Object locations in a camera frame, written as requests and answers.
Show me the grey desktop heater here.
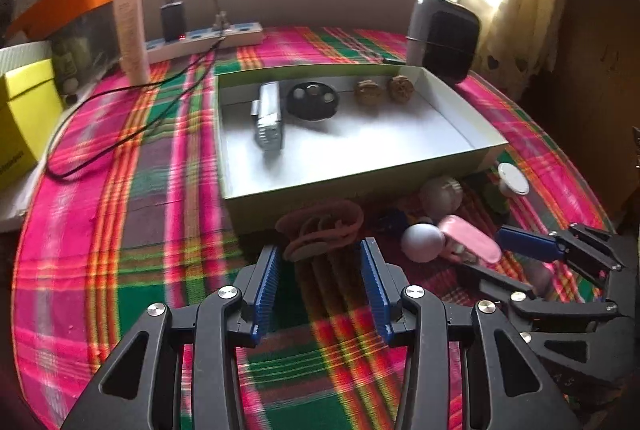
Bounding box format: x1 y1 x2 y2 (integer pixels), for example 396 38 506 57
406 0 482 85

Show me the white ribbed round container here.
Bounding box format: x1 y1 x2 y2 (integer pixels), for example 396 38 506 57
419 176 463 223

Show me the white power strip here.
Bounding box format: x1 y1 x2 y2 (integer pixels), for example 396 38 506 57
145 21 264 64

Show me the yellow box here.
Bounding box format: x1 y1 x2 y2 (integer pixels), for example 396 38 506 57
0 58 66 191

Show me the blue orange small toy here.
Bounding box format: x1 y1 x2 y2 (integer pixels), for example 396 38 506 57
372 209 416 236

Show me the black cable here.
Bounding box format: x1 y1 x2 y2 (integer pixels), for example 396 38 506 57
45 0 236 183

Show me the black charger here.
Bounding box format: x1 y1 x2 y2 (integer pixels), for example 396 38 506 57
160 0 187 42

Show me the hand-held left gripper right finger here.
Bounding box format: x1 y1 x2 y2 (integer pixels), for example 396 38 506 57
360 237 581 430

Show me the white shelf board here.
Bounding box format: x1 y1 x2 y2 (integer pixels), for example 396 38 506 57
0 155 46 231

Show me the pink watch strap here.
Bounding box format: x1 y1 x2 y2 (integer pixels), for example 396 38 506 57
275 201 365 263

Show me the brown walnut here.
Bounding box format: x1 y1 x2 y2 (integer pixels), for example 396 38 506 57
387 74 416 102
354 79 386 106

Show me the clear storage bin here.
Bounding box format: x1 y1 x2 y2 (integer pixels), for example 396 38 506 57
50 5 123 96

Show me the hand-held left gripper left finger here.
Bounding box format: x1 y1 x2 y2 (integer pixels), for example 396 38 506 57
59 244 280 430

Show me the cardboard box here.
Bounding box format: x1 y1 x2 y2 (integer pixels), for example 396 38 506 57
215 63 508 236

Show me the cream tube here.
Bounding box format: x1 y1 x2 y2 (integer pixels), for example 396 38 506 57
112 0 151 86

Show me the pink clip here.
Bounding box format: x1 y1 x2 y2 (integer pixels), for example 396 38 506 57
437 215 502 267

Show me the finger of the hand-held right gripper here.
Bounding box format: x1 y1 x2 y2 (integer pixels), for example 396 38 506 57
470 265 621 318
497 224 626 288

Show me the white plug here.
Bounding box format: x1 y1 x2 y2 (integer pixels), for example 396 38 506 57
212 10 236 34

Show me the white oval device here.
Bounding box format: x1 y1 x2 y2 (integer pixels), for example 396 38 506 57
286 80 341 122

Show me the white-capped green bottle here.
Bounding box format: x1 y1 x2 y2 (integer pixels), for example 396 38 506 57
482 163 531 213

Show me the white egg-shaped gadget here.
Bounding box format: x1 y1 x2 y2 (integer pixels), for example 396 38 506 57
401 223 446 263

